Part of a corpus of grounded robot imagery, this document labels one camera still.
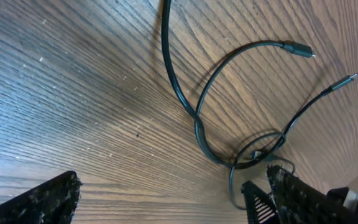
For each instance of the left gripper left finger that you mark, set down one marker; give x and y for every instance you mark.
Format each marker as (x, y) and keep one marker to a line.
(53, 201)

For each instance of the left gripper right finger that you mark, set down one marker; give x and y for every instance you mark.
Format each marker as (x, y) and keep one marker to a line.
(297, 202)

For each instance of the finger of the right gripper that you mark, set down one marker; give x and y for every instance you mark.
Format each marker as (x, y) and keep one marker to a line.
(259, 205)

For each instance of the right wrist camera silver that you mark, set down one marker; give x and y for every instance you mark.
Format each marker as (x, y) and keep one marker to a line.
(345, 197)

